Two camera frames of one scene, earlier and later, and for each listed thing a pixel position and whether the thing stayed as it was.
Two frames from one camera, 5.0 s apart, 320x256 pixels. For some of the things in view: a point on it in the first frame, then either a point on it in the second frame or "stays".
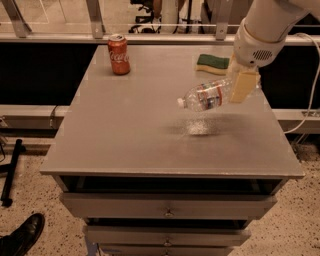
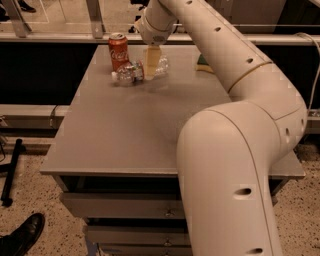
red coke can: (119, 54) stays
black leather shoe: (24, 237) stays
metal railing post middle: (95, 15) stays
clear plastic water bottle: (207, 95) → (135, 71)
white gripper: (254, 49) → (150, 32)
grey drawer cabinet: (148, 179) stays
